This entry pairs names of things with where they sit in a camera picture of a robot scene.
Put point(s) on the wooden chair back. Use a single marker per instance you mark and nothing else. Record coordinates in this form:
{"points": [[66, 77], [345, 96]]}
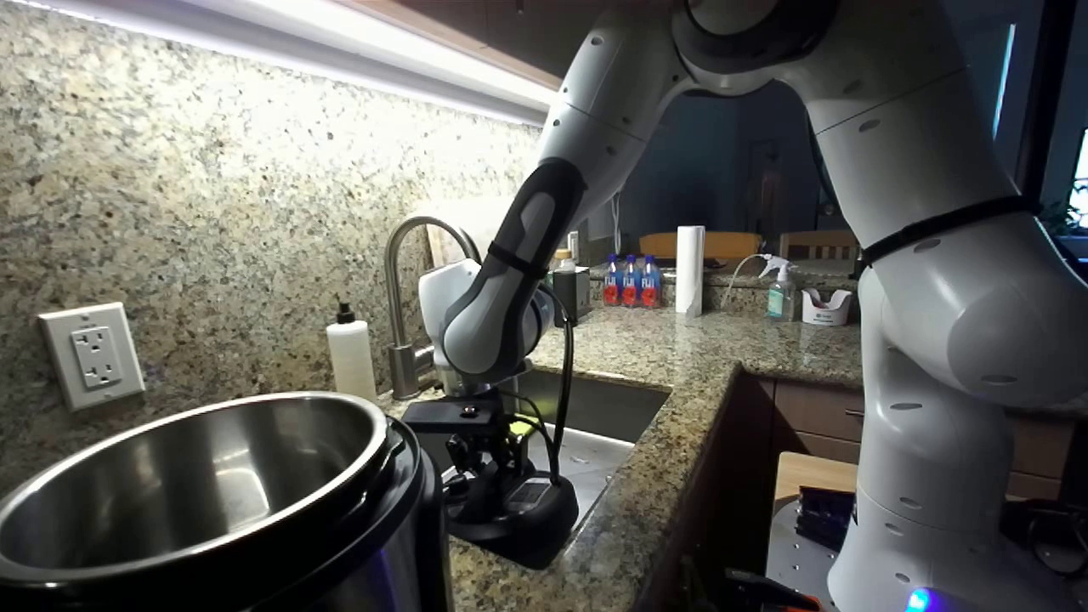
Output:
{"points": [[727, 247], [819, 247]]}

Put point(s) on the silver black rice cooker body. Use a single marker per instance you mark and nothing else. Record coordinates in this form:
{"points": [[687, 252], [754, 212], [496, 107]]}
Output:
{"points": [[391, 566]]}

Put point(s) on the black rice cooker lid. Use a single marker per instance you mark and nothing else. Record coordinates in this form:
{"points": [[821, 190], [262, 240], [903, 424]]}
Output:
{"points": [[533, 529]]}

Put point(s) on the white soap dispenser bottle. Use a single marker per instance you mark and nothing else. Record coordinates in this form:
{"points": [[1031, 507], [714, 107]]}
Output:
{"points": [[351, 355]]}

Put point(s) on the stainless steel inner pot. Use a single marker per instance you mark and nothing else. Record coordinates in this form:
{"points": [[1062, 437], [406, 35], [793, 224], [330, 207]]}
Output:
{"points": [[192, 486]]}

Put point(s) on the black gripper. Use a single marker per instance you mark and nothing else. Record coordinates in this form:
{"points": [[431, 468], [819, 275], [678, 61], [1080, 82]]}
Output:
{"points": [[479, 462]]}

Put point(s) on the dark cylindrical container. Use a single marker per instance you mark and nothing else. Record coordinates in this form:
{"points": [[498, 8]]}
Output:
{"points": [[574, 296]]}

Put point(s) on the dark blue box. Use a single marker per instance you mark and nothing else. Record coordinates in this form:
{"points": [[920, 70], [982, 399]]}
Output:
{"points": [[825, 517]]}

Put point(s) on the stainless steel sink basin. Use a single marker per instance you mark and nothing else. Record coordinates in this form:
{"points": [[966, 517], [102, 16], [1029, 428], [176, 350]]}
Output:
{"points": [[615, 411]]}

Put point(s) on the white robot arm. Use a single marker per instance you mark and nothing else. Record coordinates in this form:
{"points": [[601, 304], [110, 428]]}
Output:
{"points": [[955, 342]]}

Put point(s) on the red blue drink bottle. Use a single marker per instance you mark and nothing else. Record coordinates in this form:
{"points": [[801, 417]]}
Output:
{"points": [[615, 288], [652, 288], [629, 288]]}

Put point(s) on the white wall outlet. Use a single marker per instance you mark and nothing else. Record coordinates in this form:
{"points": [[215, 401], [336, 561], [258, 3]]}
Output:
{"points": [[92, 355]]}

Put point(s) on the under-cabinet light strip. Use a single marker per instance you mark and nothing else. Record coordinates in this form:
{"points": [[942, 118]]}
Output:
{"points": [[342, 37]]}

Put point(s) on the wooden cabinet drawers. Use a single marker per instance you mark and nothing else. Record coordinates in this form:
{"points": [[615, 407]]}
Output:
{"points": [[811, 411]]}

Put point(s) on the steel gooseneck faucet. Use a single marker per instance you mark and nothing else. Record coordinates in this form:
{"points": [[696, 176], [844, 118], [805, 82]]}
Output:
{"points": [[396, 326]]}

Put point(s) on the white paper towel roll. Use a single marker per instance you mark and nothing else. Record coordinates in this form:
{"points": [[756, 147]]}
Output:
{"points": [[691, 270]]}

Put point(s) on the green spray bottle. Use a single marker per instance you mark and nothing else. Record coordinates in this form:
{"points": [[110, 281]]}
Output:
{"points": [[776, 296]]}

